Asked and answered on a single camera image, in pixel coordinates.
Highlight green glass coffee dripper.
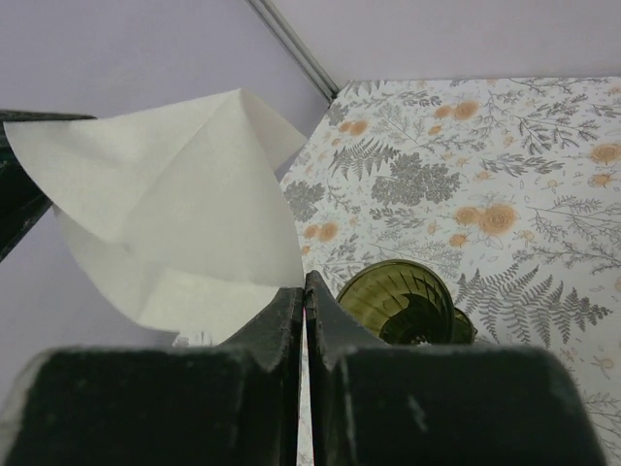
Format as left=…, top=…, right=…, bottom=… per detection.
left=337, top=259, right=477, bottom=346

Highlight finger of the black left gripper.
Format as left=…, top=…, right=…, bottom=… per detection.
left=0, top=110, right=94, bottom=259

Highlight floral patterned tablecloth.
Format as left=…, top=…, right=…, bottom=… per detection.
left=281, top=77, right=620, bottom=465

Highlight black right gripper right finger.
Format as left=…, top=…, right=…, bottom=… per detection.
left=305, top=271, right=605, bottom=465

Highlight white paper coffee filter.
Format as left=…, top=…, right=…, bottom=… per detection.
left=5, top=89, right=306, bottom=344

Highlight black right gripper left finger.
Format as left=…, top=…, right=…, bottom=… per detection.
left=1, top=288, right=303, bottom=465

